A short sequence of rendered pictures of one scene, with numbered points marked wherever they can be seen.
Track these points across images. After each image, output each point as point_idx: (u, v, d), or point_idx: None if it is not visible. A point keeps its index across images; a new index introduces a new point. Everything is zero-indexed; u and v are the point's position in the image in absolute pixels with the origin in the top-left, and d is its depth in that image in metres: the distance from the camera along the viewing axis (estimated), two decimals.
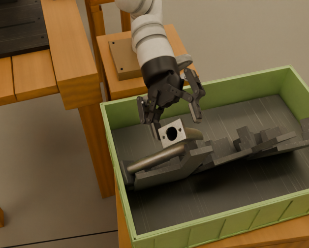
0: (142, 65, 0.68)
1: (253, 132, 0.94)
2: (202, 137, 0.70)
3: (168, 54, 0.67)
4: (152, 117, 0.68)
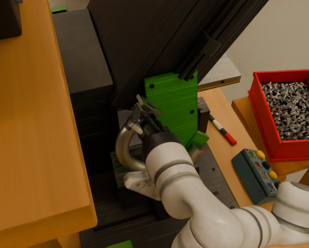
0: (184, 147, 0.58)
1: None
2: (117, 134, 0.72)
3: (155, 148, 0.56)
4: (158, 122, 0.67)
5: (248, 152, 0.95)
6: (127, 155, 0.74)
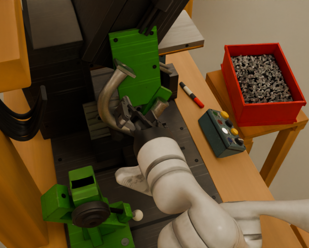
0: (176, 142, 0.58)
1: None
2: (98, 94, 0.84)
3: (147, 143, 0.55)
4: (157, 121, 0.67)
5: (212, 112, 1.05)
6: (108, 112, 0.85)
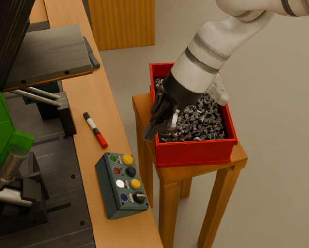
0: (170, 69, 0.62)
1: None
2: None
3: (188, 87, 0.59)
4: (153, 117, 0.67)
5: (109, 157, 0.80)
6: None
